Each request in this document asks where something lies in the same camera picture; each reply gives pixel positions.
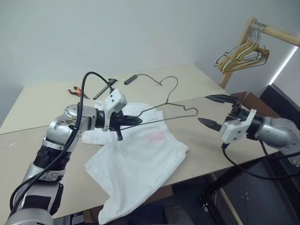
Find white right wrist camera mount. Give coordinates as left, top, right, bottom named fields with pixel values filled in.
left=221, top=109, right=256, bottom=144

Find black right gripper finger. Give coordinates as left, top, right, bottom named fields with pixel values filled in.
left=197, top=118, right=222, bottom=132
left=205, top=94, right=237, bottom=105

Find orange handled pliers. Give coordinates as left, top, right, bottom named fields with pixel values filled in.
left=67, top=86, right=90, bottom=100

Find bundle of coated wire hangers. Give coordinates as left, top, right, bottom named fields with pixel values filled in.
left=213, top=22, right=270, bottom=75

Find brown cardboard box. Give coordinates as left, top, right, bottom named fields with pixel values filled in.
left=230, top=91, right=282, bottom=118

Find white light strip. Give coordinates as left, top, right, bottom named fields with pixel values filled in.
left=269, top=44, right=299, bottom=85

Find black metal frame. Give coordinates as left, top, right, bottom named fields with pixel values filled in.
left=198, top=151, right=300, bottom=225

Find dark rounded shape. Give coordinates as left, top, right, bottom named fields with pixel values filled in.
left=165, top=202, right=193, bottom=225

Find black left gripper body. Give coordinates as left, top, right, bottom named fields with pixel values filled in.
left=109, top=110, right=125, bottom=142

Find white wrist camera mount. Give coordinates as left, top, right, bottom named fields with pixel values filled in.
left=103, top=88, right=128, bottom=132
left=221, top=109, right=256, bottom=144

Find black flat panel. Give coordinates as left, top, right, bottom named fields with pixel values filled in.
left=258, top=84, right=300, bottom=122

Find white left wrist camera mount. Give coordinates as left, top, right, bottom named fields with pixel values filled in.
left=103, top=88, right=128, bottom=132

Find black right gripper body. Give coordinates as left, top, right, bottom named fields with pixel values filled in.
left=225, top=100, right=249, bottom=123

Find bare wire hanger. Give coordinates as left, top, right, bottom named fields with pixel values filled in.
left=120, top=75, right=199, bottom=132

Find white shorts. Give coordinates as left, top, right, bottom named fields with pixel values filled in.
left=81, top=101, right=189, bottom=225

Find wooden clothes rack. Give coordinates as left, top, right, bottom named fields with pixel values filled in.
left=218, top=18, right=300, bottom=90

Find black adapter with thin cable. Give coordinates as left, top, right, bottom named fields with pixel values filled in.
left=123, top=73, right=165, bottom=87

